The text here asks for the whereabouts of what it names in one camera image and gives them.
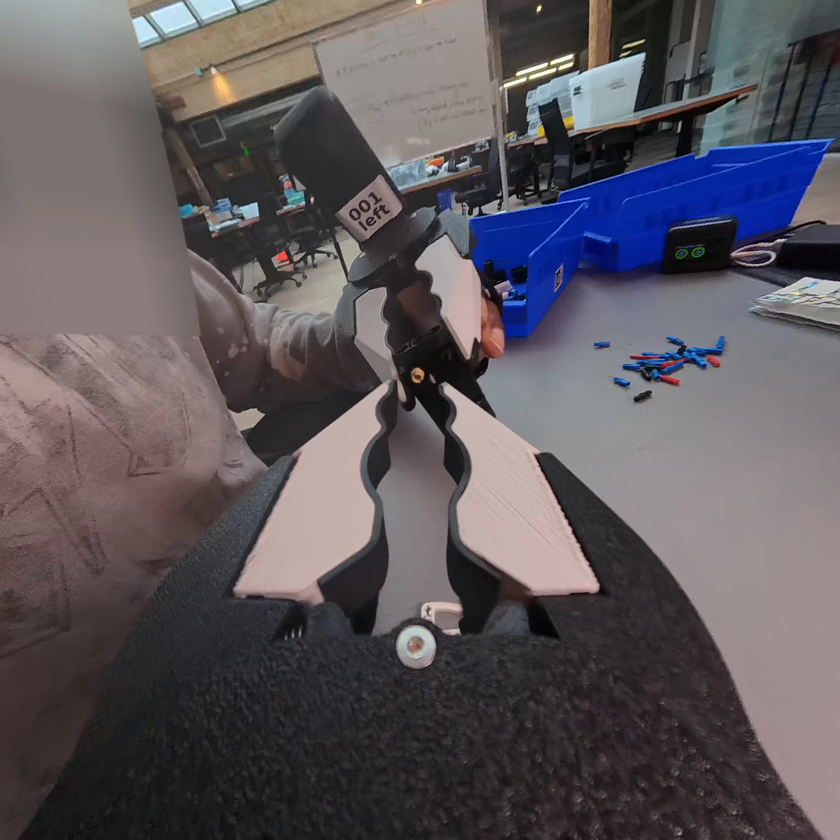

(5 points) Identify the white curved panel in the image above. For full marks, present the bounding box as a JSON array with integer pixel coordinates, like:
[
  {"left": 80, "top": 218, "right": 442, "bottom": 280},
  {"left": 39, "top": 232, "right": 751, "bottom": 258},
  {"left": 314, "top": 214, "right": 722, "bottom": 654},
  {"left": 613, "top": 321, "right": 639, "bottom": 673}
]
[{"left": 419, "top": 600, "right": 466, "bottom": 636}]

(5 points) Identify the wooden pillar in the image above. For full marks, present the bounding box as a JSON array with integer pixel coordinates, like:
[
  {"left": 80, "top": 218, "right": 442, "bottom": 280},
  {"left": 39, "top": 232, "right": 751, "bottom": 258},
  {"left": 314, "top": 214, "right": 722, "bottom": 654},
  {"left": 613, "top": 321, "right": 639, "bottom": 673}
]
[{"left": 587, "top": 0, "right": 613, "bottom": 70}]

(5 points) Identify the folded paper booklet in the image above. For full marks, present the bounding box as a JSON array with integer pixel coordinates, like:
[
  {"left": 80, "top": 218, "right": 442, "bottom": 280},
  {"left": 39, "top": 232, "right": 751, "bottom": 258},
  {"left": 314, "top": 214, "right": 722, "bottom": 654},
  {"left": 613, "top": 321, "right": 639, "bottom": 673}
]
[{"left": 748, "top": 277, "right": 840, "bottom": 332}]

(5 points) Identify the person's left hand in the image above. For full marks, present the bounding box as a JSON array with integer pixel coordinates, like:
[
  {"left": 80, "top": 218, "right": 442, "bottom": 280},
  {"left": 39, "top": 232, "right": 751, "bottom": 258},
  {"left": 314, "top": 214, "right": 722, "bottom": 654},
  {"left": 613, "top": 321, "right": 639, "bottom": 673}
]
[{"left": 478, "top": 289, "right": 508, "bottom": 361}]

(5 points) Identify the pile of coloured pins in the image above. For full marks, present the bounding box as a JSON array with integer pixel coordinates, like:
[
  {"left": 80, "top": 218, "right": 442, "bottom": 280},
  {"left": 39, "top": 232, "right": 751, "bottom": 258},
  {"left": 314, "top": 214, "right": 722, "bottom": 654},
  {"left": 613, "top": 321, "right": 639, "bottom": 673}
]
[{"left": 592, "top": 335, "right": 728, "bottom": 403}]

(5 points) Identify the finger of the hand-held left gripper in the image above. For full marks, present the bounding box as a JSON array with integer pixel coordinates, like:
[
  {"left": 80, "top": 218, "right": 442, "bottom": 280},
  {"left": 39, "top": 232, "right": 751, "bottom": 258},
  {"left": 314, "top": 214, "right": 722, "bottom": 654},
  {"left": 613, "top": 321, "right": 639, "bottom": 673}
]
[
  {"left": 353, "top": 290, "right": 403, "bottom": 382},
  {"left": 415, "top": 234, "right": 484, "bottom": 362}
]

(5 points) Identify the whiteboard on stand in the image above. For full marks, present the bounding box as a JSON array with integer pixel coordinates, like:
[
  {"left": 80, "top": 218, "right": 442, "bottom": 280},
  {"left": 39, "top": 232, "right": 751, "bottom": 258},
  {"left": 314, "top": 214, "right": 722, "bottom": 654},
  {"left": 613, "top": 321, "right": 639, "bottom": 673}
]
[{"left": 311, "top": 0, "right": 509, "bottom": 211}]

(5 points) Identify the cluttered background table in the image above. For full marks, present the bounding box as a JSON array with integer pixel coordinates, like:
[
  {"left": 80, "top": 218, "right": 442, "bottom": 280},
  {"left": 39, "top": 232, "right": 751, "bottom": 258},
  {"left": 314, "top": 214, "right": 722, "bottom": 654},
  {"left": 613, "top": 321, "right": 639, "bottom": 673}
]
[{"left": 177, "top": 190, "right": 309, "bottom": 263}]

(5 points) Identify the black device with green display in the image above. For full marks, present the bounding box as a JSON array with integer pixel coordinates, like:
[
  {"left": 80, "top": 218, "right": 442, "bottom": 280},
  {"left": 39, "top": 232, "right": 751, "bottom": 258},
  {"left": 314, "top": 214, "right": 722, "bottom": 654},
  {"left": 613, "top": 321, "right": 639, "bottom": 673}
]
[{"left": 659, "top": 215, "right": 739, "bottom": 275}]

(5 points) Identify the white storage box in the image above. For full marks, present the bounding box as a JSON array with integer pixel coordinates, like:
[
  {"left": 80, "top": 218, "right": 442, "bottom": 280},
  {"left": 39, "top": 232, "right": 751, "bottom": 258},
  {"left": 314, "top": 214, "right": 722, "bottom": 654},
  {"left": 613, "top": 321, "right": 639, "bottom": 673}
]
[{"left": 567, "top": 52, "right": 647, "bottom": 132}]

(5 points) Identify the black chair armrest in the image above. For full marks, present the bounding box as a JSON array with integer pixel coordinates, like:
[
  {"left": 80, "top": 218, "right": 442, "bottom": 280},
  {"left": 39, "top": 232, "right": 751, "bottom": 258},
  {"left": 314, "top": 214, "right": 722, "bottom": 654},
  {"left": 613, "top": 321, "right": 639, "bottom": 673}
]
[{"left": 243, "top": 387, "right": 395, "bottom": 463}]

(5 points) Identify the white braided cord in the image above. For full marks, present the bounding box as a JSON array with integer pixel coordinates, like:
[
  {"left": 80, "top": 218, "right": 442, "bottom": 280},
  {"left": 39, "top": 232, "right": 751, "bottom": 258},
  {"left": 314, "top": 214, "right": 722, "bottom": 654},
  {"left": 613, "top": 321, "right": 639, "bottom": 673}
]
[{"left": 730, "top": 239, "right": 788, "bottom": 268}]

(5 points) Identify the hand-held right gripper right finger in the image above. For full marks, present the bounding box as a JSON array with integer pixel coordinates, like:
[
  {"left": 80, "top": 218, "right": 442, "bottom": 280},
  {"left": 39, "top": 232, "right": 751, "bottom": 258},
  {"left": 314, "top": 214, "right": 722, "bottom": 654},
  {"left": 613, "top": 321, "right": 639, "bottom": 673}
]
[{"left": 438, "top": 385, "right": 602, "bottom": 635}]

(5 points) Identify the rack of storage drawers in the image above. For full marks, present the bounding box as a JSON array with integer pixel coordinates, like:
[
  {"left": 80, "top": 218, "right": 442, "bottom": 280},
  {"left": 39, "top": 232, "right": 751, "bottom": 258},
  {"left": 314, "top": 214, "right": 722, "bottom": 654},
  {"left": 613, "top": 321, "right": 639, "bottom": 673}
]
[{"left": 755, "top": 33, "right": 840, "bottom": 142}]

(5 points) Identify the black power adapter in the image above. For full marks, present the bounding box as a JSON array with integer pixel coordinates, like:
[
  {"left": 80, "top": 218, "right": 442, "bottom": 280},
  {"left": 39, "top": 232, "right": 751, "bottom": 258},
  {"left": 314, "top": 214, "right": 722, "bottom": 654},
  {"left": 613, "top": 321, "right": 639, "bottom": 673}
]
[{"left": 774, "top": 223, "right": 840, "bottom": 270}]

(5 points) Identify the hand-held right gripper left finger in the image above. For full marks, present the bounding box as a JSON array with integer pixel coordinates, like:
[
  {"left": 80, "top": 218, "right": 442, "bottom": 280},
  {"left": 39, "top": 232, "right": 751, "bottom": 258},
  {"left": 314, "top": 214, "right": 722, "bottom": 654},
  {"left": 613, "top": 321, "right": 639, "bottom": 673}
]
[{"left": 233, "top": 379, "right": 401, "bottom": 635}]

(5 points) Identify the black office chair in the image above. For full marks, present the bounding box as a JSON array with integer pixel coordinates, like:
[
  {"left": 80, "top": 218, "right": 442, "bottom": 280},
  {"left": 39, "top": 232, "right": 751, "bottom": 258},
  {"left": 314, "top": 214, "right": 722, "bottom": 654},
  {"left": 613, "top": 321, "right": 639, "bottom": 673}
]
[
  {"left": 252, "top": 193, "right": 306, "bottom": 299},
  {"left": 292, "top": 190, "right": 342, "bottom": 270},
  {"left": 538, "top": 97, "right": 631, "bottom": 198}
]

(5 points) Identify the blue plastic bin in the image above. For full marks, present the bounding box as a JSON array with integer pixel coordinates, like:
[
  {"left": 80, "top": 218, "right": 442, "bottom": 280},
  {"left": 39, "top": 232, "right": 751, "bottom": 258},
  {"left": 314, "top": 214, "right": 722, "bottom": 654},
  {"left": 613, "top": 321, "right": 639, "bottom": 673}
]
[{"left": 558, "top": 138, "right": 836, "bottom": 273}]

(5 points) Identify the person's left forearm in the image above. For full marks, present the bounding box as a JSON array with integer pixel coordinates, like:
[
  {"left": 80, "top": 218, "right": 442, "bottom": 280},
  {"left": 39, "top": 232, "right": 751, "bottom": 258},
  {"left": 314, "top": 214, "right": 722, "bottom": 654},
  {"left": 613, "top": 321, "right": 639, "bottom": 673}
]
[{"left": 190, "top": 252, "right": 388, "bottom": 414}]

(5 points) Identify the grey desk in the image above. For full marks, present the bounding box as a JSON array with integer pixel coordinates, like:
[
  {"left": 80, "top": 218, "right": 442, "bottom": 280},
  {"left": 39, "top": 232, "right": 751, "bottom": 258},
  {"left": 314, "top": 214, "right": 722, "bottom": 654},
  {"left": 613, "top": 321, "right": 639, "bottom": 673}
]
[{"left": 0, "top": 172, "right": 840, "bottom": 840}]

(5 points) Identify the black toy brick assembly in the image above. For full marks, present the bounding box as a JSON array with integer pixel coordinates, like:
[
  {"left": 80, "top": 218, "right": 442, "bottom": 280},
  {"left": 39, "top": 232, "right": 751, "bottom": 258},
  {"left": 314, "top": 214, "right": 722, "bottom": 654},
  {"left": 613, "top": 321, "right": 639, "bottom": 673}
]
[{"left": 392, "top": 289, "right": 496, "bottom": 417}]

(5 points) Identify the wooden background table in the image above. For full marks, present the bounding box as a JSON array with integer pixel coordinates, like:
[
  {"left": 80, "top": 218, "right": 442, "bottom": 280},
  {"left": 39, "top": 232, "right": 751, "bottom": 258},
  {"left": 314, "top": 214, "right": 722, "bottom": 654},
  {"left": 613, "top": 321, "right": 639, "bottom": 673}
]
[{"left": 505, "top": 84, "right": 759, "bottom": 204}]

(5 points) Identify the person's grey sweatshirt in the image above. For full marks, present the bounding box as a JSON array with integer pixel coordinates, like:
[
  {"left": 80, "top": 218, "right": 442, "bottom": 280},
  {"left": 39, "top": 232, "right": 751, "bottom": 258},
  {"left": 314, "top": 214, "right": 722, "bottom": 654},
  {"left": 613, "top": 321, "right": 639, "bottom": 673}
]
[{"left": 0, "top": 252, "right": 270, "bottom": 821}]

